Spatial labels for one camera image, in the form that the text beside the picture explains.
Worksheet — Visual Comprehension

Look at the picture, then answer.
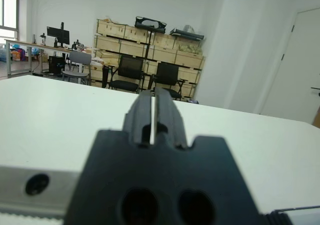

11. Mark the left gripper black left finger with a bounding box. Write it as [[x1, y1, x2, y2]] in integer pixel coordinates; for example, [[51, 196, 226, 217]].
[[123, 90, 153, 146]]

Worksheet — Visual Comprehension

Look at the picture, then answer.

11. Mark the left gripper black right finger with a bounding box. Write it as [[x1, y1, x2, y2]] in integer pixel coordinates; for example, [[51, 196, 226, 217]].
[[153, 86, 188, 150]]

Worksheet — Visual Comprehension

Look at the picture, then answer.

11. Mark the brown cardboard box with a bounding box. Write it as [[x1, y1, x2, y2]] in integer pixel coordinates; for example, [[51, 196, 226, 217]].
[[311, 107, 320, 130]]

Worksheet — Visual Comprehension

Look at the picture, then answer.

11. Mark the black mesh office chair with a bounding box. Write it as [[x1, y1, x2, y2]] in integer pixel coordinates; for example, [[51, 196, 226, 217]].
[[151, 62, 186, 101], [108, 55, 146, 94]]

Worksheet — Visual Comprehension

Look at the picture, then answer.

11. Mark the plywood crate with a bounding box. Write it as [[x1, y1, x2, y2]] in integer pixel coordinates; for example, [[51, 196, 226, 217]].
[[173, 38, 204, 56], [147, 46, 179, 64], [124, 24, 152, 43], [96, 18, 127, 40], [176, 50, 207, 70], [151, 32, 176, 50], [94, 34, 122, 53], [119, 39, 149, 59]]

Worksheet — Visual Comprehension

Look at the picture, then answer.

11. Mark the gray plastic chair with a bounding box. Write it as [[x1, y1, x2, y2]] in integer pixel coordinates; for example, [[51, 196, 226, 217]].
[[61, 51, 93, 86]]

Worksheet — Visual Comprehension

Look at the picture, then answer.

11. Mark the flat black case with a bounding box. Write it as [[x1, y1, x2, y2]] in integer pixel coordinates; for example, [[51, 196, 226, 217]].
[[169, 27, 205, 41]]

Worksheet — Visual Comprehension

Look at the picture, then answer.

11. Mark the black open bag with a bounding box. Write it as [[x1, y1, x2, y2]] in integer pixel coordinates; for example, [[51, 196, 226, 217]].
[[134, 16, 168, 34]]

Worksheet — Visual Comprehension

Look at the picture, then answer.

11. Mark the black computer tower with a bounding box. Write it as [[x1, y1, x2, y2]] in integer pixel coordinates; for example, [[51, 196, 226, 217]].
[[48, 55, 67, 75]]

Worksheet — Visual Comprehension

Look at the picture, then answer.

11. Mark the black computer monitor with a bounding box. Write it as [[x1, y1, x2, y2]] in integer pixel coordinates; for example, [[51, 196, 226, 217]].
[[46, 21, 71, 48]]

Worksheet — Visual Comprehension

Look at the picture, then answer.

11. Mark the long wooden desk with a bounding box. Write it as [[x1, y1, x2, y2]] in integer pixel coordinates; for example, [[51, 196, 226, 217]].
[[4, 38, 76, 76]]

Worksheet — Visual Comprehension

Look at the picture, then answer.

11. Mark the white door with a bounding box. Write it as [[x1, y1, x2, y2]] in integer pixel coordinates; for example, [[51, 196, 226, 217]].
[[259, 7, 320, 126]]

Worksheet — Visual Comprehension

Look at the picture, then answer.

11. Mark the window with frame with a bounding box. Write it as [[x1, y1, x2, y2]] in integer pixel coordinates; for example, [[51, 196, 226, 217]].
[[0, 0, 21, 40]]

